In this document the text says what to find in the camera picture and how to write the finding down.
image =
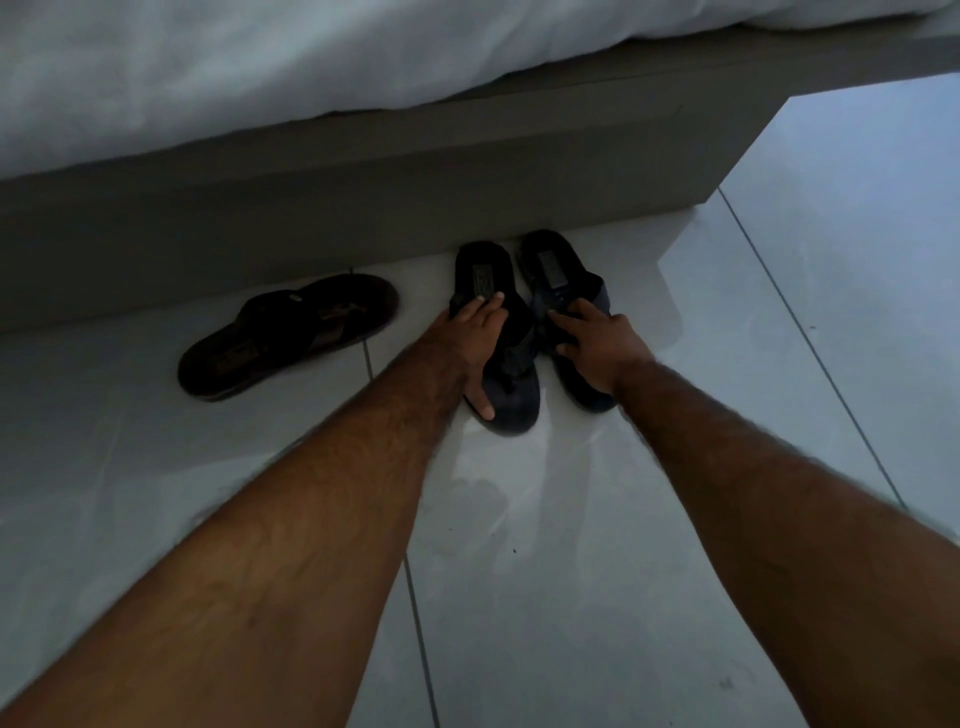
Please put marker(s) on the person's right hand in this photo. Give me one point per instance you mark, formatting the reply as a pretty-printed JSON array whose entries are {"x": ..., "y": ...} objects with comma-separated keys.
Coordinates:
[{"x": 604, "y": 346}]

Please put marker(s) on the person's left hand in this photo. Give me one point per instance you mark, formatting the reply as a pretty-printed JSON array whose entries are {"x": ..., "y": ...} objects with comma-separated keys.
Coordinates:
[{"x": 463, "y": 341}]

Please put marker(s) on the person's right fingers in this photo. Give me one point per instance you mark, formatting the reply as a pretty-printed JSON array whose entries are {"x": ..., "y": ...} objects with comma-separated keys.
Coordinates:
[{"x": 571, "y": 324}]

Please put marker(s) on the person's left thumb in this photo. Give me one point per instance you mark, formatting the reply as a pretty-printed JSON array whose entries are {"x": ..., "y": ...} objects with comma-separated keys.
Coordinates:
[{"x": 480, "y": 390}]

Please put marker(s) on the dark blue flip-flop sandal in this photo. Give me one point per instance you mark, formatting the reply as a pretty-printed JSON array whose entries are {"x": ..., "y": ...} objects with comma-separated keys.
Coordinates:
[
  {"x": 559, "y": 289},
  {"x": 501, "y": 360}
]

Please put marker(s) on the person's right forearm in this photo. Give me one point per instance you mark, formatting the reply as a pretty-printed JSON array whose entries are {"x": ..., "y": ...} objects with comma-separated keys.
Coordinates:
[{"x": 795, "y": 540}]

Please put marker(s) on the person's left forearm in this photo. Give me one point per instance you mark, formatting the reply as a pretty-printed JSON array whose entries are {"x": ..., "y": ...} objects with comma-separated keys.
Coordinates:
[{"x": 247, "y": 570}]

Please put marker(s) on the brown flip-flop sandal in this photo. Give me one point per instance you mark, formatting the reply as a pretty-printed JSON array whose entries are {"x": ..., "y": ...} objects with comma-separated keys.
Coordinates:
[{"x": 289, "y": 335}]

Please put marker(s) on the white bed sheet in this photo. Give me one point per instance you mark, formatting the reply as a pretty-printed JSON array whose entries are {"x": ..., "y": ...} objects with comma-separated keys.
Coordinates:
[{"x": 300, "y": 60}]

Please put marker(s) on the grey bed frame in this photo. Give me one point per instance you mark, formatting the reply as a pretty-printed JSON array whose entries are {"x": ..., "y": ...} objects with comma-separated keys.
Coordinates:
[{"x": 375, "y": 187}]

